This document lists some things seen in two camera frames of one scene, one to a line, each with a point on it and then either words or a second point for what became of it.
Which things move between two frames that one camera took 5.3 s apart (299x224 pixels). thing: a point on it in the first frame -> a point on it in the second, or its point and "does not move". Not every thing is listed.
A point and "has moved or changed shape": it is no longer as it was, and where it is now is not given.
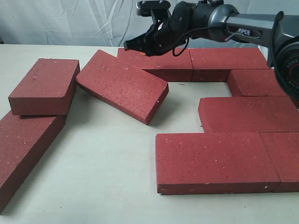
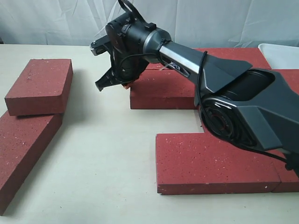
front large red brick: x=213 y=163 does not move
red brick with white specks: x=48 y=90 has moved or changed shape
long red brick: x=23 y=138 does not move
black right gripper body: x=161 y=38 -> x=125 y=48
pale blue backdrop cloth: x=103 y=23 does not move
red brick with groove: x=126 y=87 -> x=160 y=87
